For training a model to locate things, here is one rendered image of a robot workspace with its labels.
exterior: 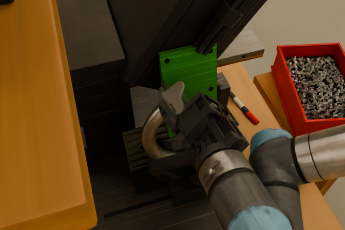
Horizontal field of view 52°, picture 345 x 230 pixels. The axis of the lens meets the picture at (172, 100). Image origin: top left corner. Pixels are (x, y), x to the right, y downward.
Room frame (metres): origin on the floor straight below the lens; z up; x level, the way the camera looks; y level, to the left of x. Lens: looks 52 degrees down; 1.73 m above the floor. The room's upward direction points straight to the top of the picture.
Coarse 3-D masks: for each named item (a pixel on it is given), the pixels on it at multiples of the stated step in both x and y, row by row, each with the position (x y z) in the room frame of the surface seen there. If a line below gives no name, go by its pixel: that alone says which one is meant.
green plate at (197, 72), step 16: (176, 48) 0.49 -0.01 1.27; (192, 48) 0.49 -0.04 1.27; (160, 64) 0.46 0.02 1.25; (176, 64) 0.47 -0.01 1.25; (192, 64) 0.48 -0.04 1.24; (208, 64) 0.49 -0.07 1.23; (176, 80) 0.46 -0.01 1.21; (192, 80) 0.47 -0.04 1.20; (208, 80) 0.48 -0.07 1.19; (192, 96) 0.46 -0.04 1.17
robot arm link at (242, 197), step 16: (224, 176) 0.21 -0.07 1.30; (240, 176) 0.21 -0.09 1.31; (256, 176) 0.22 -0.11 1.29; (208, 192) 0.20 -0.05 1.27; (224, 192) 0.19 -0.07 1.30; (240, 192) 0.19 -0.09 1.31; (256, 192) 0.18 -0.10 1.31; (224, 208) 0.17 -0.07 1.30; (240, 208) 0.16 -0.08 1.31; (256, 208) 0.16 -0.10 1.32; (272, 208) 0.16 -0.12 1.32; (224, 224) 0.15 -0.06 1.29; (240, 224) 0.14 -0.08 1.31; (256, 224) 0.14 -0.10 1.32; (272, 224) 0.14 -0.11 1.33; (288, 224) 0.15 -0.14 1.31
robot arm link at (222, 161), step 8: (216, 152) 0.25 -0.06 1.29; (224, 152) 0.25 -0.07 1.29; (232, 152) 0.25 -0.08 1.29; (240, 152) 0.26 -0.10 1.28; (208, 160) 0.24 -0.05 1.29; (216, 160) 0.24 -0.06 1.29; (224, 160) 0.24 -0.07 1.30; (232, 160) 0.24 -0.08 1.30; (240, 160) 0.24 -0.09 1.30; (200, 168) 0.24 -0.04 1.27; (208, 168) 0.23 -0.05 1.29; (216, 168) 0.23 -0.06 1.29; (224, 168) 0.22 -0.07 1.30; (232, 168) 0.22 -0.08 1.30; (248, 168) 0.23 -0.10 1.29; (200, 176) 0.23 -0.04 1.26; (208, 176) 0.22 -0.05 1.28; (216, 176) 0.22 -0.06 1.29; (208, 184) 0.21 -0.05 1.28
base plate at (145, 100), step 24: (144, 96) 0.67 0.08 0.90; (144, 120) 0.59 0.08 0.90; (96, 168) 0.43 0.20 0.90; (120, 168) 0.43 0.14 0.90; (96, 192) 0.37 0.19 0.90; (120, 192) 0.37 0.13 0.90; (168, 192) 0.37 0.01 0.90; (120, 216) 0.31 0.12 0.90; (144, 216) 0.31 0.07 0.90; (168, 216) 0.31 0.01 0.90; (192, 216) 0.31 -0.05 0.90; (216, 216) 0.31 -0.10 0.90
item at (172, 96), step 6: (174, 84) 0.42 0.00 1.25; (180, 84) 0.41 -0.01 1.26; (162, 90) 0.43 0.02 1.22; (168, 90) 0.41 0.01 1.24; (174, 90) 0.41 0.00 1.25; (180, 90) 0.40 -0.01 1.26; (162, 96) 0.40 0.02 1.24; (168, 96) 0.40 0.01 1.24; (174, 96) 0.40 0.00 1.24; (180, 96) 0.39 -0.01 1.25; (168, 102) 0.39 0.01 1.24; (174, 102) 0.38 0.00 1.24; (180, 102) 0.38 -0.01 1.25; (174, 108) 0.38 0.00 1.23; (180, 108) 0.37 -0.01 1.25; (180, 114) 0.36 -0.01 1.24
